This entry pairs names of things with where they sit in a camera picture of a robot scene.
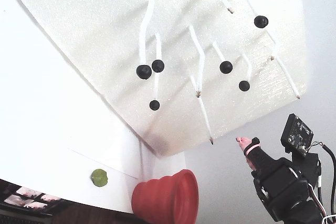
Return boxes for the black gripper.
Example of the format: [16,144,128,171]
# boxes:
[235,136,310,222]

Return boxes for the green leaf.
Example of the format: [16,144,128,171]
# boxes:
[90,168,109,188]

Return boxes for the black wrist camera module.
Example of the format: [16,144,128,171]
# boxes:
[280,113,314,154]

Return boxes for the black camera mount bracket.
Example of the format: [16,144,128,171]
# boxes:
[290,147,322,190]

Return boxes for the silver laptop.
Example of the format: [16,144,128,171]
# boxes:
[0,179,69,224]

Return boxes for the white foam board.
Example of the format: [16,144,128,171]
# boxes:
[5,0,308,158]

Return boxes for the black camera cable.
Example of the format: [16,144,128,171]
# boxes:
[309,141,336,218]

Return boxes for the red collapsible cup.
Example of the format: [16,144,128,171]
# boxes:
[131,168,200,224]

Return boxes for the servo wire bundle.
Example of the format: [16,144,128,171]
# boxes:
[307,174,336,224]

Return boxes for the white paper sheet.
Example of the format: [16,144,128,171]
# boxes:
[67,98,150,182]

